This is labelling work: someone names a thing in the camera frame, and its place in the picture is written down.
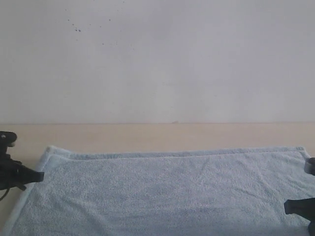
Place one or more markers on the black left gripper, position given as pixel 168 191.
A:
pixel 11 172

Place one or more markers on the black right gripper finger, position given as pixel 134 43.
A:
pixel 309 167
pixel 304 208

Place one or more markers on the light blue terry towel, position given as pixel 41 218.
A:
pixel 227 192

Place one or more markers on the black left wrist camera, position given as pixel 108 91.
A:
pixel 7 140

